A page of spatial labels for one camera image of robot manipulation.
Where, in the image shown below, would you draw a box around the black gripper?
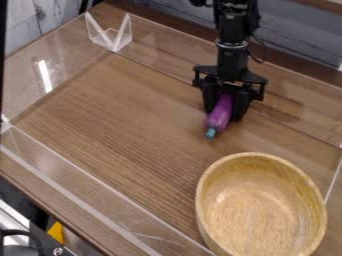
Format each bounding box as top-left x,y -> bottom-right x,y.
192,41 -> 268,122

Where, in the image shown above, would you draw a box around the purple toy eggplant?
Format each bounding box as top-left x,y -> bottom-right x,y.
206,94 -> 234,139

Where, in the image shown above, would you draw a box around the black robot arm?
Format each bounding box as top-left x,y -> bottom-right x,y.
188,0 -> 268,121

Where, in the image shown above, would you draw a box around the brown wooden bowl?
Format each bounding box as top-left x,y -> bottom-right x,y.
195,152 -> 327,256

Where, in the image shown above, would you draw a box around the clear acrylic tray walls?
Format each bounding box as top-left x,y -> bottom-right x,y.
0,6 -> 342,256

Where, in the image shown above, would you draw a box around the yellow sticker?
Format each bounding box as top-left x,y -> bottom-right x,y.
48,222 -> 64,244

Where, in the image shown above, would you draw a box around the black device with screw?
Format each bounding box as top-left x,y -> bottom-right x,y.
25,223 -> 91,256

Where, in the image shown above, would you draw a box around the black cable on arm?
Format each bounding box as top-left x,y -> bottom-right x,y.
244,33 -> 268,65

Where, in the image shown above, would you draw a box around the black cable lower left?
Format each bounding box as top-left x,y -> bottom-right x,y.
0,228 -> 41,256

